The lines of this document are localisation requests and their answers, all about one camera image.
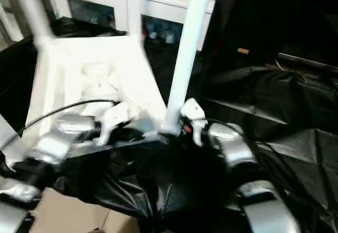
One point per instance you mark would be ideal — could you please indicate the white plastic table leg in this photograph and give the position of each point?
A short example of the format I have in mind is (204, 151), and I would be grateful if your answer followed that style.
(133, 5)
(187, 45)
(34, 13)

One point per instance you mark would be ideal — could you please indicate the white plastic table top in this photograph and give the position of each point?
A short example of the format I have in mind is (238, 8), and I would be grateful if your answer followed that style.
(79, 53)

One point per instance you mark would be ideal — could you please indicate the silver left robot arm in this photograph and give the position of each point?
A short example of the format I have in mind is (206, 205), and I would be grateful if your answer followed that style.
(52, 143)

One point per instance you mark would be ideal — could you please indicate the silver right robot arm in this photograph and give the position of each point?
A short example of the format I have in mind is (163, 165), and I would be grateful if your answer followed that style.
(235, 148)

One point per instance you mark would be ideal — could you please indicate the small white cup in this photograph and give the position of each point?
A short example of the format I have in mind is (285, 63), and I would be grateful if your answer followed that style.
(152, 35)
(169, 38)

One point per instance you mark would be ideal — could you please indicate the small tan block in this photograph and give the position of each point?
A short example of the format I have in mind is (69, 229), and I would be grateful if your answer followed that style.
(243, 50)

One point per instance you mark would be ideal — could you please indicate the red item in cabinet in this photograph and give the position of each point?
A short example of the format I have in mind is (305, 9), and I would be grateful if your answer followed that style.
(144, 31)

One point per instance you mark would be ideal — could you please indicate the black mat cover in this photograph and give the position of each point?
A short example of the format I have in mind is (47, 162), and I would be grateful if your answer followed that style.
(290, 111)

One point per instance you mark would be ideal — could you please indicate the long black pole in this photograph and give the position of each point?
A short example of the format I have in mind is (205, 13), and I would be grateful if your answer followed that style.
(306, 60)

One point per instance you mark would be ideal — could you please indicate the grey metal rack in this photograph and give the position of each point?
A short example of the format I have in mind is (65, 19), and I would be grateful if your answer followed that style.
(5, 24)

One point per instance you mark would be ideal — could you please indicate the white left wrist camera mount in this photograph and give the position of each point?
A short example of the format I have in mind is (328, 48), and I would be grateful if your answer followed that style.
(116, 114)

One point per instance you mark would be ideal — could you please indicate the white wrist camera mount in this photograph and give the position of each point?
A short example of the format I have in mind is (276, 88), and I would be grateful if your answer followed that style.
(192, 108)
(116, 114)

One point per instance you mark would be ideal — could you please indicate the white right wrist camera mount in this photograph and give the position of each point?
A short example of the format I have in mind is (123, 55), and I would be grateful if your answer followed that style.
(192, 108)

